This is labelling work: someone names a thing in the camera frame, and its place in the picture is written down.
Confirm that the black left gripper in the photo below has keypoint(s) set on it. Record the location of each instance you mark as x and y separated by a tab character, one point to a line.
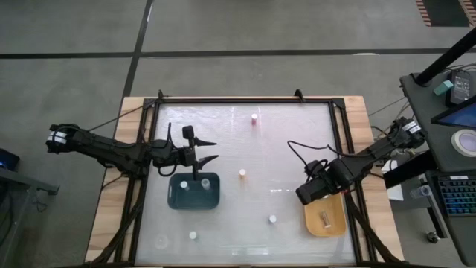
184	156

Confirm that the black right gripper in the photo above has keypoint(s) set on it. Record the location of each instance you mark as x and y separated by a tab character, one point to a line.
316	191

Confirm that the small clear medicine bottle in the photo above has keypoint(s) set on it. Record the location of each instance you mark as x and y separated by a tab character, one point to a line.
326	219
205	183

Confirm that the black frame clamp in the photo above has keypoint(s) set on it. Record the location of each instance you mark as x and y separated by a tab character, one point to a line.
160	95
299	95

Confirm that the grey equipment cart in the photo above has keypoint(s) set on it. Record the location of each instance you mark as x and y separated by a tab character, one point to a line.
15	208

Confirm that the dark grey side desk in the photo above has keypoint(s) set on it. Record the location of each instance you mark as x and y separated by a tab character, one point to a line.
420	111

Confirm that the backlit black keyboard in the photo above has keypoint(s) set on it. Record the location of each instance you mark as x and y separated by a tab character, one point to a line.
459	195

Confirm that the white-capped medicine bottle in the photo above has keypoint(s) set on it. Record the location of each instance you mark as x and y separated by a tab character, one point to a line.
193	235

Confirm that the pink medicine bottle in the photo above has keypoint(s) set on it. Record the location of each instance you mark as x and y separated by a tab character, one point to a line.
254	118

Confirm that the orange medicine bottle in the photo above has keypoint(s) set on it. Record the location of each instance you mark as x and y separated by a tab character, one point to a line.
242	172

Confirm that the teal plastic bin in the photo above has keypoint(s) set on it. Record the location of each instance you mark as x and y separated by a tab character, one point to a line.
193	199

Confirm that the black pole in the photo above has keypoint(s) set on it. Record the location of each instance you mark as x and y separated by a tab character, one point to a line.
446	57

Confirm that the blue bottle with red pills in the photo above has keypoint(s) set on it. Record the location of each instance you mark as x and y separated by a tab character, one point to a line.
272	219

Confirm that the light blue medicine bottle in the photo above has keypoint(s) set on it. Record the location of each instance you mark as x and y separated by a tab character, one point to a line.
184	185

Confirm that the white tape roll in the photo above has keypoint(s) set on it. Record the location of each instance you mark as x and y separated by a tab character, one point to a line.
455	141

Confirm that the blue-lit black device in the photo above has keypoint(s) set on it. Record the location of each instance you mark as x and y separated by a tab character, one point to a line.
7	160

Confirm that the dark mat with striped edge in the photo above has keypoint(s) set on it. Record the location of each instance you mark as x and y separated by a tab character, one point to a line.
446	13

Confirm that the yellow plastic bin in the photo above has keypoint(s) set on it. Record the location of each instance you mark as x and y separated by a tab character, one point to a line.
334	227

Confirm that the laptop with blue screen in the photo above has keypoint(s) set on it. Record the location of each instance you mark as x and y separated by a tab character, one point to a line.
461	117

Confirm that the small teal box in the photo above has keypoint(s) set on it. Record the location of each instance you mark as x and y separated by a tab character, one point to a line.
443	88

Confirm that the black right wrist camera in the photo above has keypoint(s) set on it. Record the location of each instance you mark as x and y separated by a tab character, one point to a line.
317	169

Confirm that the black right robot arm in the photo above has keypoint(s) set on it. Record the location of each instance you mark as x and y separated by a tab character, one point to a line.
372	152

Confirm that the black caster wheel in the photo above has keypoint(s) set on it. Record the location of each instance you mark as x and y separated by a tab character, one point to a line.
433	237

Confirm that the clear plastic bottle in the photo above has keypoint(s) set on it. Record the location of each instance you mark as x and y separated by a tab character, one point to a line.
422	191

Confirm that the black power adapter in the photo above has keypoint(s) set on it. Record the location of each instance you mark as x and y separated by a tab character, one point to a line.
460	87

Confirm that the black table frame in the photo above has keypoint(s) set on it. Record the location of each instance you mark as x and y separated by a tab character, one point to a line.
241	100

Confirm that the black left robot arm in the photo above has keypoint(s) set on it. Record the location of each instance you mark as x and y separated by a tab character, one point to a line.
111	150

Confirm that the white paper sheet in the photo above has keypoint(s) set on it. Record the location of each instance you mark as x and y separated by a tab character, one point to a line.
394	190

